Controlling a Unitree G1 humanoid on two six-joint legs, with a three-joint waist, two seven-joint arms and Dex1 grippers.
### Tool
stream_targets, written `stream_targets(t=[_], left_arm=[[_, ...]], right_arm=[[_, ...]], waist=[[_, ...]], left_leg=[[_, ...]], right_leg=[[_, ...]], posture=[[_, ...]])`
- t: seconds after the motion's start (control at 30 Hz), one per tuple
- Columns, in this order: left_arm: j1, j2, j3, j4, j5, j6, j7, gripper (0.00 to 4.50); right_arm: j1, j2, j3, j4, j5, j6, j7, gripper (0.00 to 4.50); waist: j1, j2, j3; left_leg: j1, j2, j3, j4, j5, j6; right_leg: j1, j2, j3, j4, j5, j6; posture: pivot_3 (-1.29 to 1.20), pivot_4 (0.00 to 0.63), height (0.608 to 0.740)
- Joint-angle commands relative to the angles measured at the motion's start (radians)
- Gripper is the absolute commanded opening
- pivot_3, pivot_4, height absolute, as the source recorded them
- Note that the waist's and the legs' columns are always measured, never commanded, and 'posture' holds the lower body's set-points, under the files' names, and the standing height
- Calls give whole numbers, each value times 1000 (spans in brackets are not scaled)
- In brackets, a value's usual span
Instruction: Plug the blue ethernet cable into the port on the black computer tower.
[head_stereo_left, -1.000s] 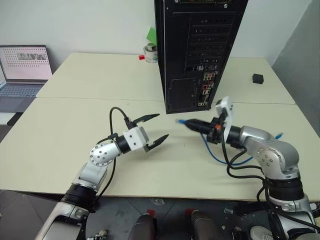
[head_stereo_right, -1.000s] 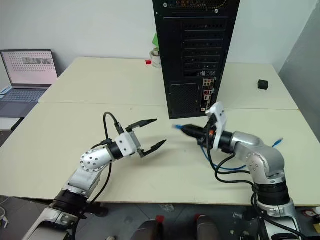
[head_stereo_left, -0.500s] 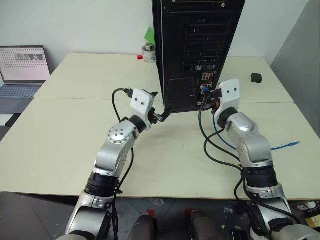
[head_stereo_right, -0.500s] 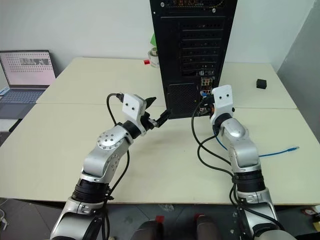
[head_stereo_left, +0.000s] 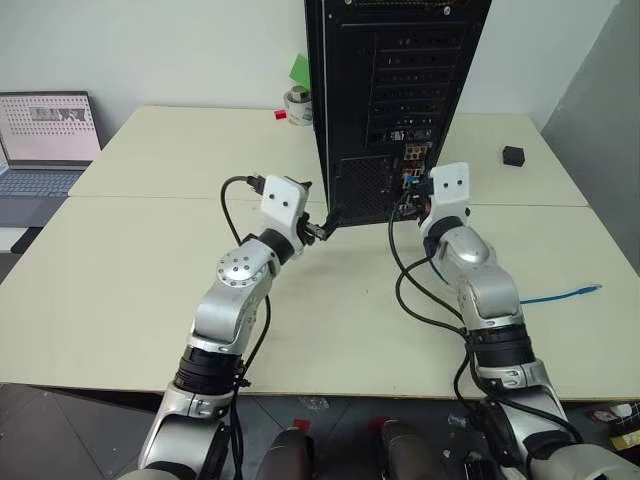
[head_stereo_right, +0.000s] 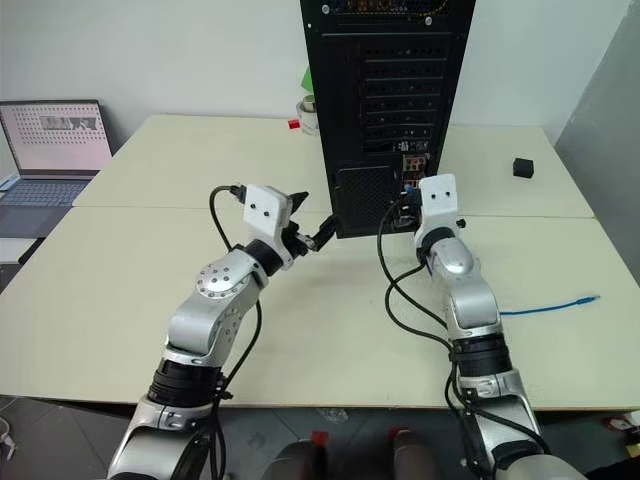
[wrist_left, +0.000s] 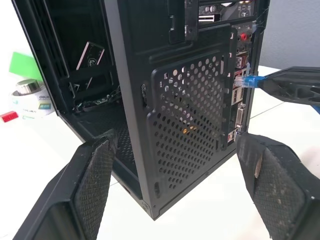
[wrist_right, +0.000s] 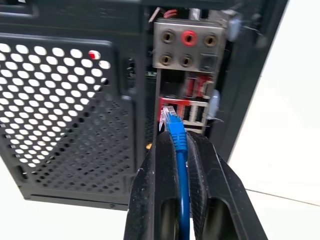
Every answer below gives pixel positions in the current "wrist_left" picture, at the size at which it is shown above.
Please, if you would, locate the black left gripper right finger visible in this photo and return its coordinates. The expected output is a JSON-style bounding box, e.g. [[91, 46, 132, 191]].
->
[[235, 131, 320, 240]]

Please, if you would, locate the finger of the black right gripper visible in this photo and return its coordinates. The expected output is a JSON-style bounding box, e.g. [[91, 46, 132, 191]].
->
[[262, 65, 320, 80], [256, 73, 320, 106]]

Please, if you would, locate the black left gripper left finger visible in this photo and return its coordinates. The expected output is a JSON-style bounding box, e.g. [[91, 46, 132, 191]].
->
[[12, 128, 120, 240]]

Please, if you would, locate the blue ethernet cable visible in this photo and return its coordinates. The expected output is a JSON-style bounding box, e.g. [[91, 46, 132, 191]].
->
[[233, 73, 320, 115]]

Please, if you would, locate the black computer tower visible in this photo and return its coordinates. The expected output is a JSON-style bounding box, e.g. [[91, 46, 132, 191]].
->
[[11, 0, 271, 221]]

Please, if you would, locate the white labelled tape roll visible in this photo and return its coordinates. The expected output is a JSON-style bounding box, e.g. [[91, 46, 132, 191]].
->
[[10, 82, 57, 119]]

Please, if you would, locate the small red block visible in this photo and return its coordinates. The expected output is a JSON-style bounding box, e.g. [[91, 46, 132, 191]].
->
[[0, 111, 20, 124]]

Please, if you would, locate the silver round knob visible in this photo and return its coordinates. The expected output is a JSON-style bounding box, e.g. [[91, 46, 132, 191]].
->
[[15, 79, 43, 96]]

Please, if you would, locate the black MSI component card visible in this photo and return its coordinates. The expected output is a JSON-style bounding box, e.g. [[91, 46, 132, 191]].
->
[[75, 41, 106, 71]]

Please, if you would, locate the green flat box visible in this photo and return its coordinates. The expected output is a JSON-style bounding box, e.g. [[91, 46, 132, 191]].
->
[[9, 51, 39, 80]]

